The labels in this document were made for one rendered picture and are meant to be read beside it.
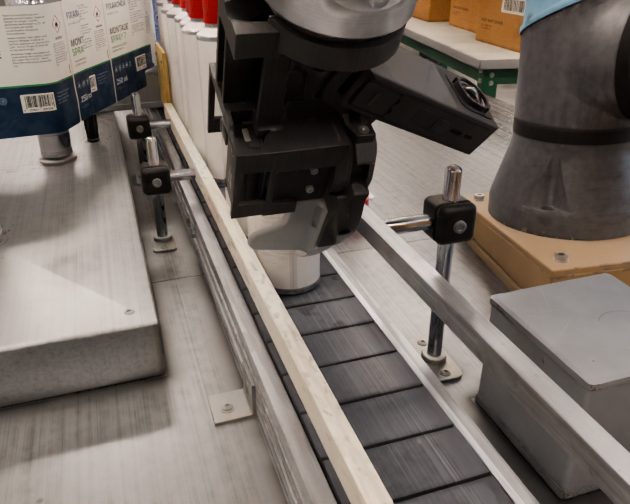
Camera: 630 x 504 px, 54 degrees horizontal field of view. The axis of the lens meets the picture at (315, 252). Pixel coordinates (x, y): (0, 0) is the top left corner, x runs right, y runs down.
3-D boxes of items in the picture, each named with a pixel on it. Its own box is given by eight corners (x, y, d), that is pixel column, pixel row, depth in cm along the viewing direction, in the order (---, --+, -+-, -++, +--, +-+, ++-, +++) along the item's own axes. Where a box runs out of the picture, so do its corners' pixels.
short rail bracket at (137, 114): (134, 176, 88) (122, 90, 82) (178, 171, 89) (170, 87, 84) (135, 184, 85) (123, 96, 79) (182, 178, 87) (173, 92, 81)
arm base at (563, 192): (465, 196, 70) (471, 107, 66) (588, 184, 72) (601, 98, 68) (531, 247, 56) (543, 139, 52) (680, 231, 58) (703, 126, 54)
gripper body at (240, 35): (205, 134, 39) (210, -47, 29) (333, 122, 42) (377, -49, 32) (231, 230, 35) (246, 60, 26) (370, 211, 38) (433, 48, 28)
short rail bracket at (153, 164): (148, 237, 70) (134, 134, 64) (175, 234, 71) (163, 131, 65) (151, 250, 67) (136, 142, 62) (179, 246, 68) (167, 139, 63)
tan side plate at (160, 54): (159, 100, 100) (153, 42, 96) (164, 99, 100) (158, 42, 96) (167, 115, 92) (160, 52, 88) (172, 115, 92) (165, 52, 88)
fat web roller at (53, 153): (40, 156, 80) (6, -1, 71) (77, 152, 81) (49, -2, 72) (38, 167, 76) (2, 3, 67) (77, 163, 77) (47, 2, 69)
